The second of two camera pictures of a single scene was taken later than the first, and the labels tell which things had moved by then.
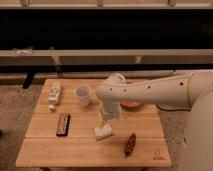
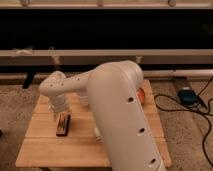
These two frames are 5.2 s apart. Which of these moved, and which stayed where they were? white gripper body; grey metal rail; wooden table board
Moved: white gripper body
Stayed: wooden table board; grey metal rail
